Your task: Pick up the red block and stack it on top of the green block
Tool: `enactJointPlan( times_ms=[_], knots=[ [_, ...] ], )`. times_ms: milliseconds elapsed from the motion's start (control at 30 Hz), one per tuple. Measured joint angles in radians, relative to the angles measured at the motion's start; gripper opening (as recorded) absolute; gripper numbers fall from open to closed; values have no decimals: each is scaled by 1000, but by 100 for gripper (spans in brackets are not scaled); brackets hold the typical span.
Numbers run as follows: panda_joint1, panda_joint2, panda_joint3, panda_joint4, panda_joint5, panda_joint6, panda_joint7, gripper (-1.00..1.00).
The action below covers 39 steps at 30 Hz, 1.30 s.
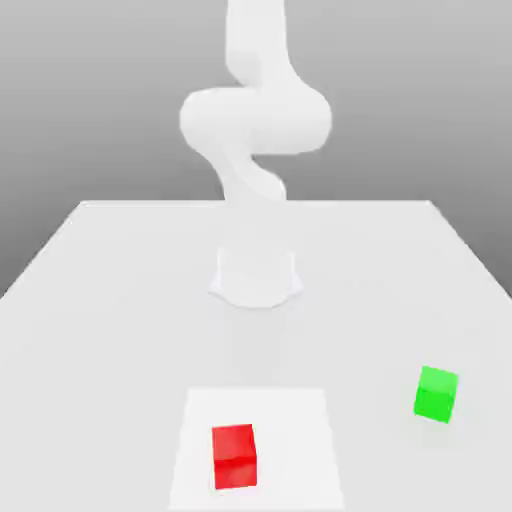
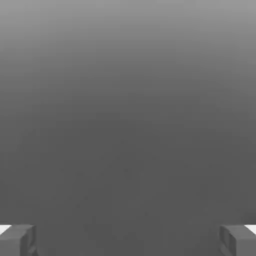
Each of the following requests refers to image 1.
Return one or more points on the small green cube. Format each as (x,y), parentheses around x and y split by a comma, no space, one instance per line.
(435,396)

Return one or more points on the small red cube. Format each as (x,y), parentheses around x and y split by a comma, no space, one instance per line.
(234,456)

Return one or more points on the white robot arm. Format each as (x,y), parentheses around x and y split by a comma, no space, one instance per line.
(256,120)

